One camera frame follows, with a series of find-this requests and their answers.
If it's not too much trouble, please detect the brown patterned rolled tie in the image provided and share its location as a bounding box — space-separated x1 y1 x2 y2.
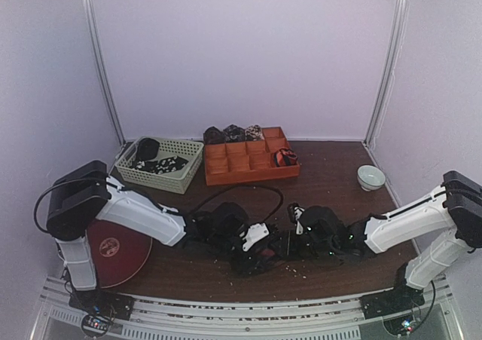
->
203 126 225 145

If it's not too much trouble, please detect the orange navy rolled tie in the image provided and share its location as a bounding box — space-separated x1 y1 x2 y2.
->
273 148 298 167

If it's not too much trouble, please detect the round red tray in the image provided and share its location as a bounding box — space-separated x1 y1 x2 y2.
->
87 220 153 289

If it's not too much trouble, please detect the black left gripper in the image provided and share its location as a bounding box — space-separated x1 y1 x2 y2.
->
209 231 269 278

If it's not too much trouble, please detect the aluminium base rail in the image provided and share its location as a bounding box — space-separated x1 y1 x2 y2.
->
37 275 453 340

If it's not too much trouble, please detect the black rolled tie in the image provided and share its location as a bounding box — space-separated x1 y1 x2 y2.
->
136 137 160 161

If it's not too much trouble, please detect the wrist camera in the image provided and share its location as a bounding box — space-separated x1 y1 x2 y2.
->
197 202 279 253
287 202 346 243

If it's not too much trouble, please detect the black white floral tie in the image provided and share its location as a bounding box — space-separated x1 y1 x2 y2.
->
130 156 188 174

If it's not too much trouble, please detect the white ceramic bowl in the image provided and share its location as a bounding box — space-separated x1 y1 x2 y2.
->
357 165 386 191

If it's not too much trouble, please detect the red navy striped tie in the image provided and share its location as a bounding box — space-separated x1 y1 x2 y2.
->
257 242 286 267

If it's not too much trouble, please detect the aluminium corner post right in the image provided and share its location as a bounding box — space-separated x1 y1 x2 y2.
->
365 0 409 148

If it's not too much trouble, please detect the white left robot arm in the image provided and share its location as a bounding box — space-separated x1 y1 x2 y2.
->
33 161 277 313

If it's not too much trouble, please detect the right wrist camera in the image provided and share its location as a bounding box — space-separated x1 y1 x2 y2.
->
287 202 346 243

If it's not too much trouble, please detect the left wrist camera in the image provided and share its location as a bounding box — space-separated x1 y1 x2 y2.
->
197 202 279 253

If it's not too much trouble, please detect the aluminium corner post left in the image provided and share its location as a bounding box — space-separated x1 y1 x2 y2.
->
82 0 126 145

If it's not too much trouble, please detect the orange wooden divider tray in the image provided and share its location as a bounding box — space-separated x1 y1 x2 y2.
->
204 127 300 186

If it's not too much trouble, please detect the beige patterned rolled tie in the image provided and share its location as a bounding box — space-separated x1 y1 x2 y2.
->
244 124 264 141

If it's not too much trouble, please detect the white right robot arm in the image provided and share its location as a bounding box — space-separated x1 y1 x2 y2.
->
279 170 481 311

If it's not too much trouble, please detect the pale green plastic basket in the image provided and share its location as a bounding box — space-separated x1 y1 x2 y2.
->
115 136 204 195

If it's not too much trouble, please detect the aluminium corner post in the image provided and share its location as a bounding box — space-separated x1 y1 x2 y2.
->
82 0 126 145
365 0 409 148

